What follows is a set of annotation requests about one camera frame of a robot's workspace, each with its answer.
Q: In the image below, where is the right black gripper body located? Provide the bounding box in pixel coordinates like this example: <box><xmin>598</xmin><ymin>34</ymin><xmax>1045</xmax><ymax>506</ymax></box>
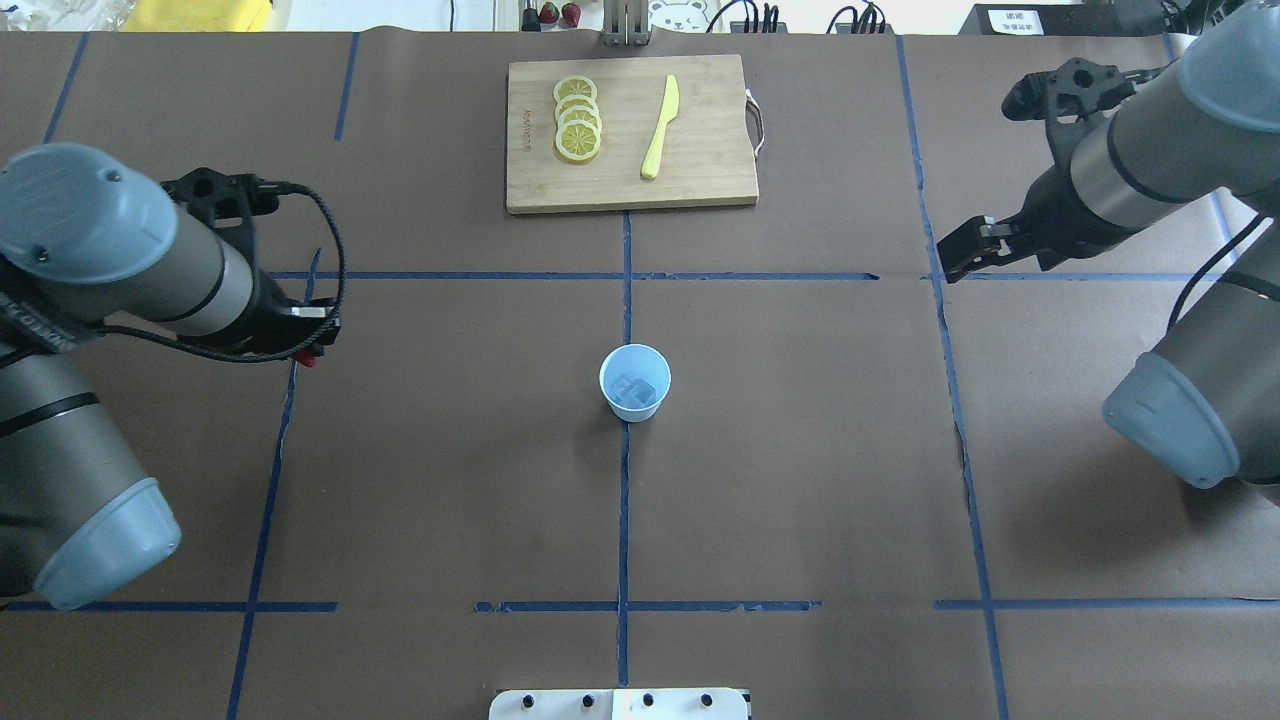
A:
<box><xmin>1015</xmin><ymin>167</ymin><xmax>1137</xmax><ymax>272</ymax></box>

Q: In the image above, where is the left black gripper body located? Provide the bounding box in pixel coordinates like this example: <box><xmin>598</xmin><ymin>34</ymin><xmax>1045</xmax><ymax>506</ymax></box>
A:
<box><xmin>236</xmin><ymin>270</ymin><xmax>311</xmax><ymax>356</ymax></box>

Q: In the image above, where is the clear ice cube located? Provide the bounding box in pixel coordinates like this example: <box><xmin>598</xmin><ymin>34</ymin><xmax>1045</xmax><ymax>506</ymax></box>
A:
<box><xmin>611</xmin><ymin>375</ymin><xmax>640</xmax><ymax>407</ymax></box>
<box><xmin>631</xmin><ymin>378</ymin><xmax>659</xmax><ymax>407</ymax></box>

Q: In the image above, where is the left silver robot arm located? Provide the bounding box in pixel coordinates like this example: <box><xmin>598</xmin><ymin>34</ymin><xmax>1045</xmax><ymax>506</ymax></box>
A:
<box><xmin>1</xmin><ymin>143</ymin><xmax>347</xmax><ymax>610</ymax></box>

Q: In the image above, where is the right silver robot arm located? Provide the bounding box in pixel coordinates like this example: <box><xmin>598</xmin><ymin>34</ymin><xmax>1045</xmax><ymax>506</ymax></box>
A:
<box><xmin>934</xmin><ymin>1</ymin><xmax>1279</xmax><ymax>502</ymax></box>

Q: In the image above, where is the light blue cup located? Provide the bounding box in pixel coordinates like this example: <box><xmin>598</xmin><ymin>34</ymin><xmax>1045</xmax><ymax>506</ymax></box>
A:
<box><xmin>598</xmin><ymin>343</ymin><xmax>673</xmax><ymax>423</ymax></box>

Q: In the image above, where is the wooden cutting board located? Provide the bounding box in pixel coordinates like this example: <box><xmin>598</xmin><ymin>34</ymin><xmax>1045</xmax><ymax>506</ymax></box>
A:
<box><xmin>506</xmin><ymin>54</ymin><xmax>760</xmax><ymax>215</ymax></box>

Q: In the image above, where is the yellow plastic knife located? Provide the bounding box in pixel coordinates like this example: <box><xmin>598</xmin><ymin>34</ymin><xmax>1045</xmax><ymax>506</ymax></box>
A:
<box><xmin>640</xmin><ymin>74</ymin><xmax>681</xmax><ymax>181</ymax></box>

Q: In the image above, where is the lemon slices row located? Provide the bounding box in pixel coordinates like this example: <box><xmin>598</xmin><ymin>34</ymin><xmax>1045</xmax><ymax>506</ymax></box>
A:
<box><xmin>553</xmin><ymin>76</ymin><xmax>603</xmax><ymax>164</ymax></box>

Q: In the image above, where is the yellow cloth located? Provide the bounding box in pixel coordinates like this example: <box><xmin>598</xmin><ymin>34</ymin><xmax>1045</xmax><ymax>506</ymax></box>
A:
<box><xmin>122</xmin><ymin>1</ymin><xmax>274</xmax><ymax>33</ymax></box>

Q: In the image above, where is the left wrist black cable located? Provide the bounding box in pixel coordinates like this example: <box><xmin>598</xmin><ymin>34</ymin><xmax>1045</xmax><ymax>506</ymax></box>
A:
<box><xmin>90</xmin><ymin>181</ymin><xmax>347</xmax><ymax>363</ymax></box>

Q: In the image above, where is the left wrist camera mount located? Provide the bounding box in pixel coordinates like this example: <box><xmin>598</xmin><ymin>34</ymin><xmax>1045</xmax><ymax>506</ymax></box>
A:
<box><xmin>160</xmin><ymin>167</ymin><xmax>282</xmax><ymax>259</ymax></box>

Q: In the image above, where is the aluminium frame post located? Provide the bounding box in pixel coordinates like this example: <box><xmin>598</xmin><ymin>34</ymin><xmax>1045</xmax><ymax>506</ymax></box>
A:
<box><xmin>602</xmin><ymin>0</ymin><xmax>652</xmax><ymax>47</ymax></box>

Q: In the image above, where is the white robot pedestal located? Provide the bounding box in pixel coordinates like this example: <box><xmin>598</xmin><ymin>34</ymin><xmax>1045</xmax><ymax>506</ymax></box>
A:
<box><xmin>488</xmin><ymin>687</ymin><xmax>753</xmax><ymax>719</ymax></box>

